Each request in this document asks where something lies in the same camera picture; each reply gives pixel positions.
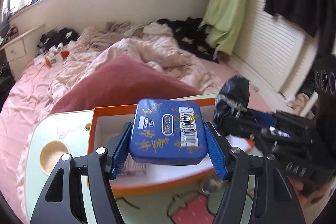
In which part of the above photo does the green cartoon lap table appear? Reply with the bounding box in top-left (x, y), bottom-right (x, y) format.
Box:
top-left (25, 105), bottom-right (224, 223)

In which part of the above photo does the green hanging garment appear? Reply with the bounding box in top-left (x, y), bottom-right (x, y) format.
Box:
top-left (200, 0), bottom-right (247, 55)

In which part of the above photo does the pink floral blanket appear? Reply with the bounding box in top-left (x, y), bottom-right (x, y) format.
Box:
top-left (47, 26), bottom-right (220, 104)

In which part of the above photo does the black lace-trimmed cloth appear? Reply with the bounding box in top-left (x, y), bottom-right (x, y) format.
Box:
top-left (213, 75), bottom-right (250, 136)

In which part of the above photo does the person's right hand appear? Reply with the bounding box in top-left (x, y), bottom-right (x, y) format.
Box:
top-left (289, 178), bottom-right (307, 208)

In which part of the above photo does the black clothes pile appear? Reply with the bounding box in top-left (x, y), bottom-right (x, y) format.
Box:
top-left (157, 17), bottom-right (218, 63)

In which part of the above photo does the blue tin box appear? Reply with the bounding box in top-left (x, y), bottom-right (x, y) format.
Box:
top-left (129, 99), bottom-right (208, 165)

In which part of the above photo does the white drawer desk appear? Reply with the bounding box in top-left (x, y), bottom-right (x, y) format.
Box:
top-left (1, 24), bottom-right (46, 81)

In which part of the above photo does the small round metal tin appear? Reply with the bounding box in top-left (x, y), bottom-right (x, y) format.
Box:
top-left (200, 174), bottom-right (227, 194)

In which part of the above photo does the orange cardboard box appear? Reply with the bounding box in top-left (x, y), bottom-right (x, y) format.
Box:
top-left (87, 97), bottom-right (257, 197)

